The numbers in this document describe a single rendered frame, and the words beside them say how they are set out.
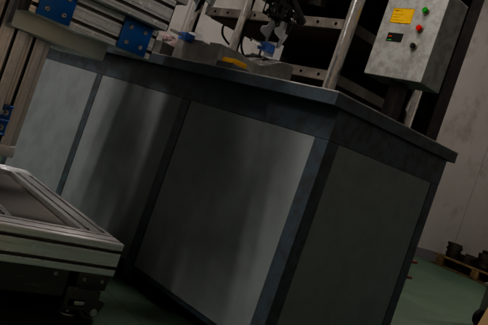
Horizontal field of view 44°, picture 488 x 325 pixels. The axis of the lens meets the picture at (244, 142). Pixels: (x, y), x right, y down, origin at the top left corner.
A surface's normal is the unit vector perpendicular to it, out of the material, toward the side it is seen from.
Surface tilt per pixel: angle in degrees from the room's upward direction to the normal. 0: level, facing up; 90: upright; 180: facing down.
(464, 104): 90
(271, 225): 90
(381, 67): 90
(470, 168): 90
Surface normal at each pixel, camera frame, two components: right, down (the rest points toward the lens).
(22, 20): 0.59, 0.20
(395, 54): -0.69, -0.25
